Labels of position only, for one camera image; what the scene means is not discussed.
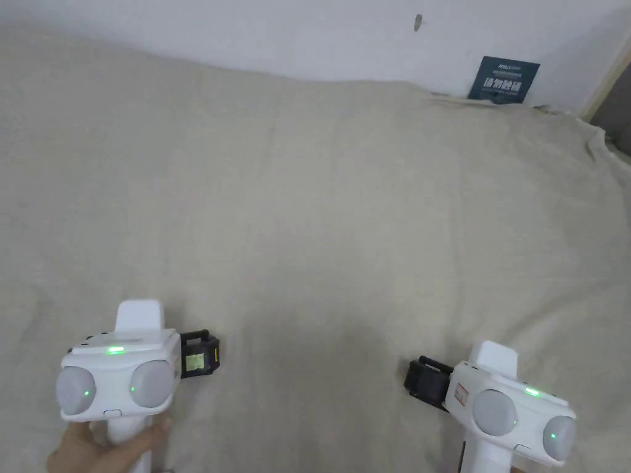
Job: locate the bed with beige sheet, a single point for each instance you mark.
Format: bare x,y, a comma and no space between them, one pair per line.
315,221

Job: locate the dark blue card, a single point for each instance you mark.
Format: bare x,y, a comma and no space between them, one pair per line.
503,81

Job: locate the person's left hand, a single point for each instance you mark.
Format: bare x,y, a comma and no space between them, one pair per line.
93,451

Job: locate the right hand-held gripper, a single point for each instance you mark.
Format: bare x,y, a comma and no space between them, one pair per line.
503,419

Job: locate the small wall hook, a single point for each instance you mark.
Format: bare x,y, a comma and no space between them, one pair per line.
418,22

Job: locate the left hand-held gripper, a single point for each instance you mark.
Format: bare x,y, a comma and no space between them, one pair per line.
118,367

